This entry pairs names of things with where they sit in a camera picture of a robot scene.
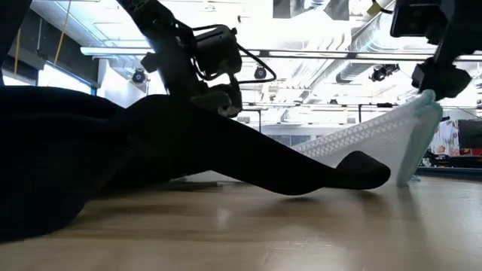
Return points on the white mesh pouch teal trim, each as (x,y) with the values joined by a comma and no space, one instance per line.
(376,139)

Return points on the black backpack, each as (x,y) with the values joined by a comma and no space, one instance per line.
(113,150)

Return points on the dark ceiling panel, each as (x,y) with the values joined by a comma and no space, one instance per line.
(286,9)

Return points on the long ceiling light bar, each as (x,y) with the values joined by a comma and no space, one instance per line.
(301,55)

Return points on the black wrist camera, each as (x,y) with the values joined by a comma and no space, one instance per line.
(414,19)
(218,49)

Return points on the black ceiling spotlight cluster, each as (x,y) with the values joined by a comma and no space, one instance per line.
(382,72)

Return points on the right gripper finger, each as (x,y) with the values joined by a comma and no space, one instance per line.
(444,79)

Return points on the round black ceiling camera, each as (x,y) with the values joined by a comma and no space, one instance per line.
(138,76)
(260,72)

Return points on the silver ventilation duct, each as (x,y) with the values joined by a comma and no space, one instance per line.
(357,56)

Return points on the floral patterned cloth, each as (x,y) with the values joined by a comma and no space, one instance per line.
(446,135)

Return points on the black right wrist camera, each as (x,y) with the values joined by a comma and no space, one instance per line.
(414,19)

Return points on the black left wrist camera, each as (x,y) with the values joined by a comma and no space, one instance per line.
(218,49)

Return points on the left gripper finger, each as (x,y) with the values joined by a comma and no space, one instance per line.
(233,99)
(209,98)

